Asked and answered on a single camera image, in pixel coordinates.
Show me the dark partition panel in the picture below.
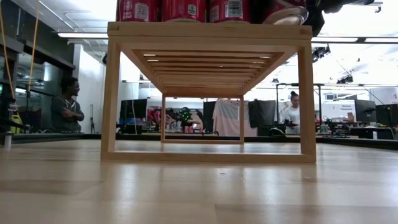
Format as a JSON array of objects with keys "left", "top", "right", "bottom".
[
  {"left": 203, "top": 101, "right": 217, "bottom": 133},
  {"left": 248, "top": 99, "right": 277, "bottom": 128}
]

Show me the black aluminium table frame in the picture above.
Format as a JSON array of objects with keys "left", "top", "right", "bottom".
[{"left": 0, "top": 132, "right": 398, "bottom": 152}]

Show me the red and white soda can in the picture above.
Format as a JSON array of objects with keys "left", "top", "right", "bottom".
[{"left": 251, "top": 0, "right": 309, "bottom": 26}]

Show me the yellow cable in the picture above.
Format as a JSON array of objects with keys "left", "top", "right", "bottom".
[
  {"left": 0, "top": 6, "right": 16, "bottom": 102},
  {"left": 27, "top": 0, "right": 40, "bottom": 93}
]

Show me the yellow device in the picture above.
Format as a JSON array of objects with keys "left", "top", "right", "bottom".
[{"left": 8, "top": 104, "right": 24, "bottom": 134}]

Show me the red Coke Zero can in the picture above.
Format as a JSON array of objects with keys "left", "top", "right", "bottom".
[
  {"left": 161, "top": 0, "right": 208, "bottom": 23},
  {"left": 116, "top": 0, "right": 162, "bottom": 22}
]

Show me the ceiling lamp fixture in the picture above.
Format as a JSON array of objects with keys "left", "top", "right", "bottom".
[{"left": 348, "top": 0, "right": 384, "bottom": 14}]

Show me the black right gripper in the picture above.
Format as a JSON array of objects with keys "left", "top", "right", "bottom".
[{"left": 304, "top": 0, "right": 376, "bottom": 37}]

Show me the slatted wooden shelf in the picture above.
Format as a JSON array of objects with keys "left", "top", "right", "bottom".
[{"left": 99, "top": 21, "right": 317, "bottom": 164}]

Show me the ceiling light panel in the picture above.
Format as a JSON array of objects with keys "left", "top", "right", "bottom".
[
  {"left": 57, "top": 32, "right": 109, "bottom": 39},
  {"left": 312, "top": 36, "right": 359, "bottom": 43},
  {"left": 364, "top": 37, "right": 398, "bottom": 44}
]

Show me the red Coca-Cola original can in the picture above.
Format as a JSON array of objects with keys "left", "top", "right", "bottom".
[{"left": 208, "top": 0, "right": 252, "bottom": 24}]

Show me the thin black tripod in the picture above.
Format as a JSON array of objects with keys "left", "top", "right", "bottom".
[{"left": 89, "top": 104, "right": 96, "bottom": 134}]

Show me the black monitor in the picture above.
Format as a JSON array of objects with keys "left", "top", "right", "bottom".
[
  {"left": 354, "top": 99, "right": 377, "bottom": 124},
  {"left": 375, "top": 104, "right": 398, "bottom": 127},
  {"left": 119, "top": 98, "right": 148, "bottom": 125}
]

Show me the white sign board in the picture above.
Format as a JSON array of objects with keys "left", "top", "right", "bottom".
[{"left": 322, "top": 101, "right": 357, "bottom": 122}]

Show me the black boom stand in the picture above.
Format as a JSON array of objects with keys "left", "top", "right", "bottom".
[{"left": 270, "top": 81, "right": 324, "bottom": 136}]

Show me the white hanging cloth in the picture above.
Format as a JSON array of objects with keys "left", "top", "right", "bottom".
[{"left": 213, "top": 98, "right": 258, "bottom": 138}]

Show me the person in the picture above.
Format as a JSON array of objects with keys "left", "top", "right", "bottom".
[
  {"left": 50, "top": 77, "right": 86, "bottom": 134},
  {"left": 283, "top": 90, "right": 301, "bottom": 135}
]

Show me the background robot with green lights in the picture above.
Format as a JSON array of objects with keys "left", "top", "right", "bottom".
[{"left": 179, "top": 107, "right": 196, "bottom": 126}]

